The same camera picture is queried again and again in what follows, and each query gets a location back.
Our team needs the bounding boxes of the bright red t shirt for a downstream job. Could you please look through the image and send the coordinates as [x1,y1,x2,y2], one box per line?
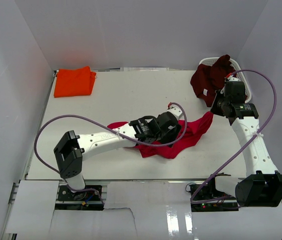
[107,111,214,160]

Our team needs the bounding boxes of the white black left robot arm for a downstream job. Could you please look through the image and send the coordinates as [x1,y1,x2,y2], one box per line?
[54,108,183,200]

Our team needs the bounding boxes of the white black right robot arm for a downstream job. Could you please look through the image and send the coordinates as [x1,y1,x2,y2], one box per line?
[206,77,282,207]

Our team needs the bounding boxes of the dark maroon t shirt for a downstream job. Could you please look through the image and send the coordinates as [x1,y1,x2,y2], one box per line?
[190,54,234,108]

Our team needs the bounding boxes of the white plastic laundry basket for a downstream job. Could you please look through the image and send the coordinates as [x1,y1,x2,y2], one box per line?
[199,57,251,103]

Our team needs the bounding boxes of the orange folded t shirt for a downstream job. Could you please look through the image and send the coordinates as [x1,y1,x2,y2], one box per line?
[54,66,97,98]

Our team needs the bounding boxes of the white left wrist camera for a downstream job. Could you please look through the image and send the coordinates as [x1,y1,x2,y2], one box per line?
[167,102,184,121]

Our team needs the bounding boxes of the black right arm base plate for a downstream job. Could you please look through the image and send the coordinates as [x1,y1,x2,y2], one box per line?
[191,182,239,213]

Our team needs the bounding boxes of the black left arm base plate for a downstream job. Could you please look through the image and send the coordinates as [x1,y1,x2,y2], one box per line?
[55,185,104,211]

